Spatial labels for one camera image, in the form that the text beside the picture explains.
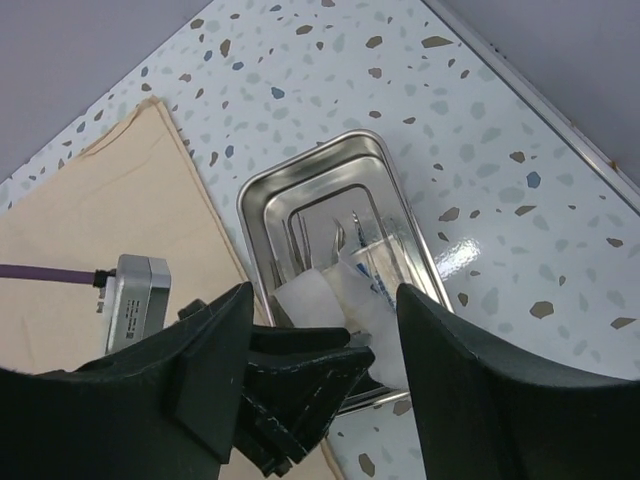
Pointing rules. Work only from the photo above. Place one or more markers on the beige cloth mat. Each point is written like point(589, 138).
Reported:
point(133, 191)

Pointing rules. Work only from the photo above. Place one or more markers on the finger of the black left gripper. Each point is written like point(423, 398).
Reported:
point(289, 401)
point(284, 348)

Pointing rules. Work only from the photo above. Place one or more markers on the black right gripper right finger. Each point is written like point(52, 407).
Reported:
point(487, 409)

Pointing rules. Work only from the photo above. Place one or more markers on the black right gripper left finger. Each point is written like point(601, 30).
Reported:
point(163, 408)

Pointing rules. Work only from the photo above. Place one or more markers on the curved steel tweezers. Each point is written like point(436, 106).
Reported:
point(338, 242)

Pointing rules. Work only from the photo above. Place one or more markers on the stainless steel tray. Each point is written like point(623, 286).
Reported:
point(287, 213)

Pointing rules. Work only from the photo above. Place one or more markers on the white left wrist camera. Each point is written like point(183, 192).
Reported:
point(136, 296)

